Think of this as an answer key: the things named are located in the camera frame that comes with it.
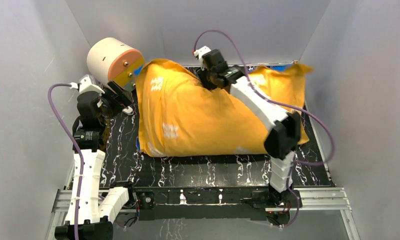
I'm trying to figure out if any blue and yellow pillowcase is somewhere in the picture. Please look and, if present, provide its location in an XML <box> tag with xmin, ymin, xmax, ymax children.
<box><xmin>133</xmin><ymin>58</ymin><xmax>315</xmax><ymax>158</ymax></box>

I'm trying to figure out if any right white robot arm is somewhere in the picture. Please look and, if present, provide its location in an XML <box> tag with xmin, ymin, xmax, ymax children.
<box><xmin>192</xmin><ymin>46</ymin><xmax>301</xmax><ymax>207</ymax></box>

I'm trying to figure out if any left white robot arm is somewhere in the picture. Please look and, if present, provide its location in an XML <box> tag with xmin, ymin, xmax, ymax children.
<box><xmin>54</xmin><ymin>75</ymin><xmax>138</xmax><ymax>240</ymax></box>

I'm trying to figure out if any white cylinder drawer unit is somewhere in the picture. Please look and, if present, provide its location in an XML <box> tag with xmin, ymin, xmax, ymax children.
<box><xmin>86</xmin><ymin>37</ymin><xmax>145</xmax><ymax>92</ymax></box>

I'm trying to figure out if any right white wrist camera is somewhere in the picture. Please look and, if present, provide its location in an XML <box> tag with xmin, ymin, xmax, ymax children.
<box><xmin>193</xmin><ymin>46</ymin><xmax>212</xmax><ymax>70</ymax></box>

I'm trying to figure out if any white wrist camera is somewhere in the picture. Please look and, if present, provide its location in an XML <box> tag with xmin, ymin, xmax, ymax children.
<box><xmin>193</xmin><ymin>46</ymin><xmax>212</xmax><ymax>70</ymax></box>
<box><xmin>69</xmin><ymin>74</ymin><xmax>105</xmax><ymax>96</ymax></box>

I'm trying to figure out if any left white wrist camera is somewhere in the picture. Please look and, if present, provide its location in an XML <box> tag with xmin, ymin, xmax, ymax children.
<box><xmin>69</xmin><ymin>74</ymin><xmax>105</xmax><ymax>96</ymax></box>

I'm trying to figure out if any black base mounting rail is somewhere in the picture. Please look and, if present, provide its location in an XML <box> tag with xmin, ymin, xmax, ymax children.
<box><xmin>134</xmin><ymin>186</ymin><xmax>275</xmax><ymax>221</ymax></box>

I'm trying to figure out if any aluminium frame rail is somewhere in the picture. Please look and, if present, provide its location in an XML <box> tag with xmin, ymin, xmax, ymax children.
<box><xmin>52</xmin><ymin>187</ymin><xmax>353</xmax><ymax>214</ymax></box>

